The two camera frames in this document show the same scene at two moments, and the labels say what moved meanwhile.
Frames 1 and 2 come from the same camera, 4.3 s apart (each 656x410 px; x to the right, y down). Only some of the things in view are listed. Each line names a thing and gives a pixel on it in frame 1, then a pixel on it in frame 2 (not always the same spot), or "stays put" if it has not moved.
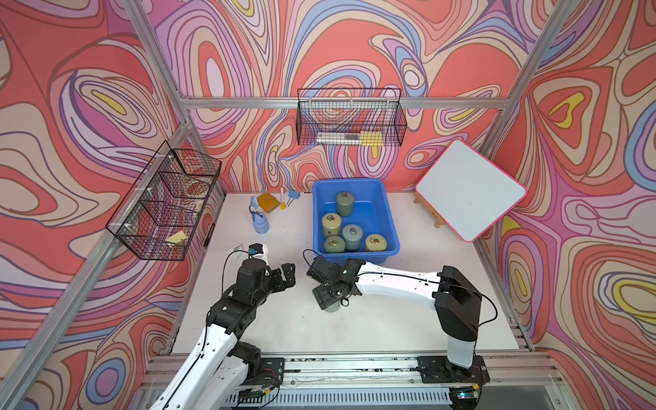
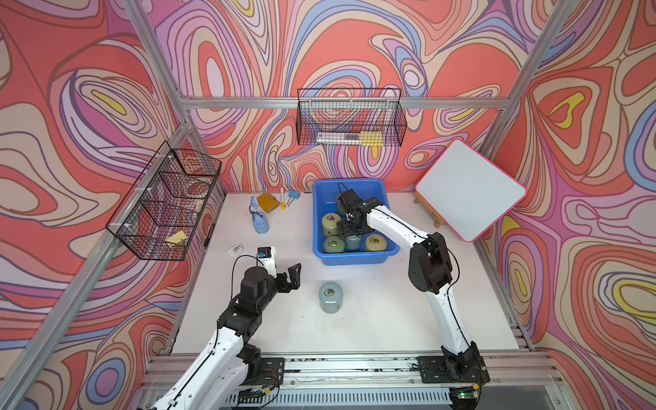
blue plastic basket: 371,211 stays put
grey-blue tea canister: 352,235 stays put
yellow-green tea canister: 376,243 stays put
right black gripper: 322,297 to 344,231
